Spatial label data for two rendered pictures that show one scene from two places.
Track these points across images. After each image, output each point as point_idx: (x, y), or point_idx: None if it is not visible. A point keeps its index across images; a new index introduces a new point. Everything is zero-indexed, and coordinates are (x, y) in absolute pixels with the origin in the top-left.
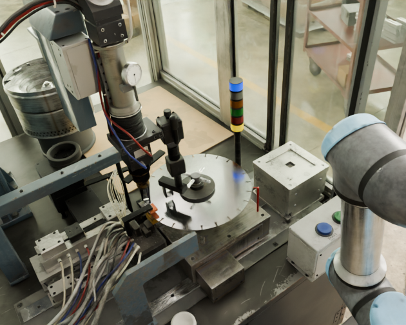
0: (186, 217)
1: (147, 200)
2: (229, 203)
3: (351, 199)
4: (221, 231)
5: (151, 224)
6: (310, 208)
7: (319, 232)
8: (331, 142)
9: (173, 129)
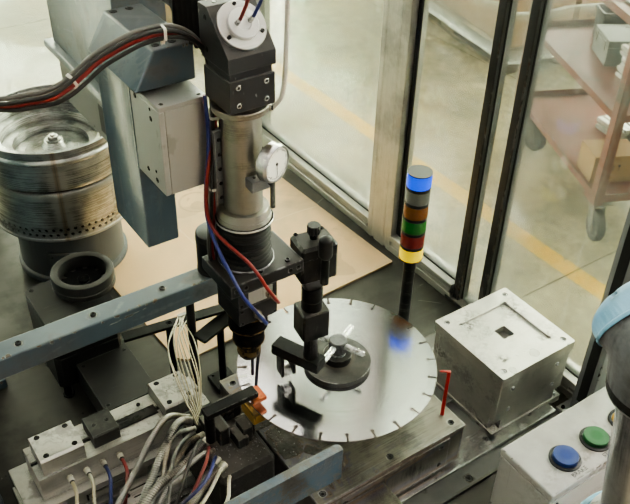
0: (318, 416)
1: (244, 378)
2: (396, 396)
3: None
4: (375, 447)
5: (249, 423)
6: (533, 416)
7: (557, 462)
8: (613, 316)
9: (323, 260)
